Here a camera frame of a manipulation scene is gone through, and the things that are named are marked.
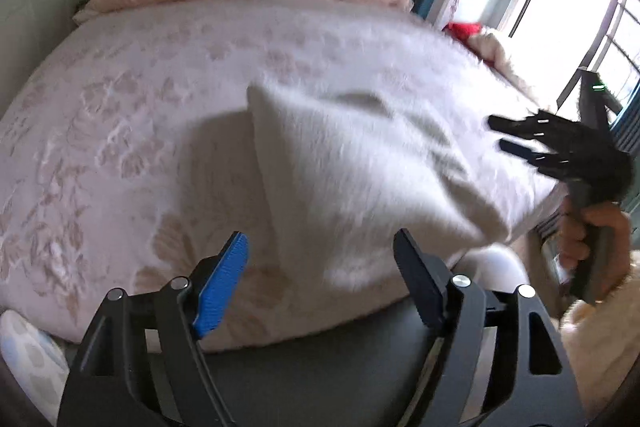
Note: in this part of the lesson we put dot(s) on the white patterned cloth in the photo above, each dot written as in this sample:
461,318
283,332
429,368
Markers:
30,357

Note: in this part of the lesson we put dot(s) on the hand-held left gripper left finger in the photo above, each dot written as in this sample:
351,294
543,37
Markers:
222,287

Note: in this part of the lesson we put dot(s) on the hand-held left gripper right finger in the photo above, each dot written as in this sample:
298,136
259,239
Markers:
420,279

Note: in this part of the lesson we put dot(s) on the cream sweater with black hearts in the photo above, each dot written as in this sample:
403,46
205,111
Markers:
380,177

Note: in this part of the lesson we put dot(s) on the person's right hand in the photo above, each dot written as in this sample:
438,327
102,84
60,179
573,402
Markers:
620,232

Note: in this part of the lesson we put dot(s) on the pink butterfly printed blanket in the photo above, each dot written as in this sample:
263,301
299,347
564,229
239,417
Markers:
150,132

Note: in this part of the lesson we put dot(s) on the person's white-clad leg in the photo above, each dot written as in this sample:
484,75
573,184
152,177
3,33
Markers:
495,269

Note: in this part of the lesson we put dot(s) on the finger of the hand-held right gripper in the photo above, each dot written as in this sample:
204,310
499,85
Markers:
542,159
530,127

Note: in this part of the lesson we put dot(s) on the person's right forearm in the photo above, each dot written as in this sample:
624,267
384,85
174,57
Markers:
600,347

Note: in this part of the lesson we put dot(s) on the window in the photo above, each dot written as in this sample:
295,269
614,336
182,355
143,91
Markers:
575,7

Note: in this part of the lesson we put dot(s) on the small red cloth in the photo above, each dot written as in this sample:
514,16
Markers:
464,30

